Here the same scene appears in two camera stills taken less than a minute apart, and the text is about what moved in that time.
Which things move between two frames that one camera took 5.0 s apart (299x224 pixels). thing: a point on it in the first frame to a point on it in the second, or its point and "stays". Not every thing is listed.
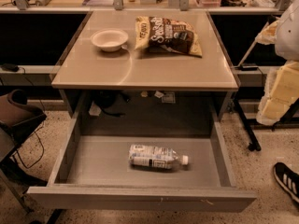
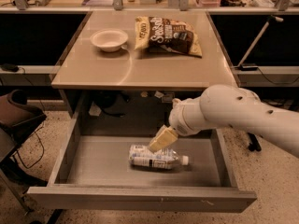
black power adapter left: x=11 y=67 stays
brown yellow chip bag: x=162 y=34 stays
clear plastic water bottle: x=155 y=157 stays
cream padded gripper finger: x=281 y=91 to x=185 y=119
